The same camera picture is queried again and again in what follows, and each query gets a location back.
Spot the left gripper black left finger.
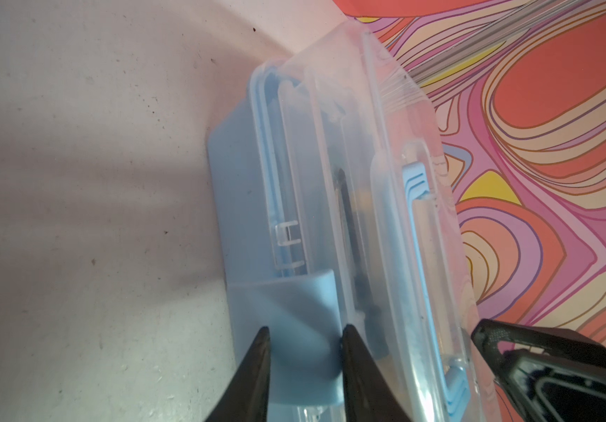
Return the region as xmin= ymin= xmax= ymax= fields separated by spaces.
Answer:
xmin=205 ymin=326 xmax=271 ymax=422

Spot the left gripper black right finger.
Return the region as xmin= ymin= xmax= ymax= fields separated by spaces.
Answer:
xmin=341 ymin=325 xmax=410 ymax=422

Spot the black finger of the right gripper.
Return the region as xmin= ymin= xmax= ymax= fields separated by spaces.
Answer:
xmin=471 ymin=319 xmax=606 ymax=421

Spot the clear plastic box lid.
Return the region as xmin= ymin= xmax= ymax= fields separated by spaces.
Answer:
xmin=249 ymin=20 xmax=494 ymax=422

